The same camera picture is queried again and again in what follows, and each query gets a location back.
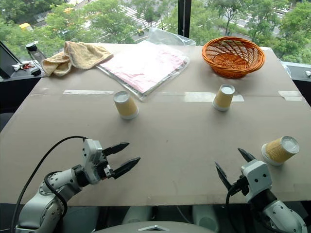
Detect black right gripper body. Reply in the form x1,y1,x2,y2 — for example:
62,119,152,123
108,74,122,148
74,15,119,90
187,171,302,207
232,174,250,196

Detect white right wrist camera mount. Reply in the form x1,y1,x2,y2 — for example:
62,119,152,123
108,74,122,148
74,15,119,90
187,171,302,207
240,159,273,203

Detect white rounded shape under table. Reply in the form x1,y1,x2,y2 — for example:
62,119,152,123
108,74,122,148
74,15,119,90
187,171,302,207
193,206,221,227
121,206,153,225

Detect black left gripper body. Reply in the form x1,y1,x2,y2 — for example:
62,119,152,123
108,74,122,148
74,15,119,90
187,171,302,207
97,152,115,182

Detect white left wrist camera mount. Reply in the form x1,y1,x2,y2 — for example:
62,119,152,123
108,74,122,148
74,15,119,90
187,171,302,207
81,138,109,185

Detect orange woven basket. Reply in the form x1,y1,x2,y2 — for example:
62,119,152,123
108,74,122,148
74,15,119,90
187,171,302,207
201,36,266,79

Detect clear tape strip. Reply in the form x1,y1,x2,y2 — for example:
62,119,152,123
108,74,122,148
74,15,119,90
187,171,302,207
277,90,303,102

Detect plastic bag with pink sheets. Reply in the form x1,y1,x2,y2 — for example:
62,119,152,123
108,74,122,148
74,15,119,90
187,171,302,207
96,42,191,102

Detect clear bottle with black cap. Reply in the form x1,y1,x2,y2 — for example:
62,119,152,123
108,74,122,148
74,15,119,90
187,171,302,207
25,43,47,71

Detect black side table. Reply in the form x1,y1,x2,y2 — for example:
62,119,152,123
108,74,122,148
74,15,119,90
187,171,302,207
0,62,44,133

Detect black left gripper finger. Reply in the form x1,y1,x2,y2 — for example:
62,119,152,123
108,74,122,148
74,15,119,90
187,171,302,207
102,142,130,156
112,157,141,180

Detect yellow ribbed paper cup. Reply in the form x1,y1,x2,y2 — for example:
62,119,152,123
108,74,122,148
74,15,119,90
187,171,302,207
113,91,139,120
261,135,300,166
212,83,236,112

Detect pale yellow towel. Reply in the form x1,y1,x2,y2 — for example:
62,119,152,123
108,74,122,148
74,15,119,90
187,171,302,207
42,41,114,78

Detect bunch of keys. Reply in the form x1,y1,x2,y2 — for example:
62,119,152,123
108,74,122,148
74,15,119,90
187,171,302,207
11,62,34,72

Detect crumpled clear plastic bag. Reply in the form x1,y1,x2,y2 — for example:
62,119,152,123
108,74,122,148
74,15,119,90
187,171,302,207
147,27,197,47

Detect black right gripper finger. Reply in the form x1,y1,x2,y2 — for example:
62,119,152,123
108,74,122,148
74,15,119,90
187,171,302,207
237,148,257,163
214,161,234,191

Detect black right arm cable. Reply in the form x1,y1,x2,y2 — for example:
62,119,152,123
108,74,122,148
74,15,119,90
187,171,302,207
225,182,244,208

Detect black window frame post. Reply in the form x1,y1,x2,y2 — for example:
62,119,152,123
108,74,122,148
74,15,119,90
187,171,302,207
177,0,192,37

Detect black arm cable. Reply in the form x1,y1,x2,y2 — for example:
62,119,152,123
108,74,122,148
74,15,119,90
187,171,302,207
225,182,244,208
10,135,88,233

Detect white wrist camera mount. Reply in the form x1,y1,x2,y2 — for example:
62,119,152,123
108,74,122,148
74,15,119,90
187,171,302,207
81,138,109,185
240,159,273,203

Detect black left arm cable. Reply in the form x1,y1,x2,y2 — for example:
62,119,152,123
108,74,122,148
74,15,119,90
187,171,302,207
10,135,88,233

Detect grey robot torso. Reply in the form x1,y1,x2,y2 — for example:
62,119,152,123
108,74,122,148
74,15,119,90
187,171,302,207
93,219,219,233

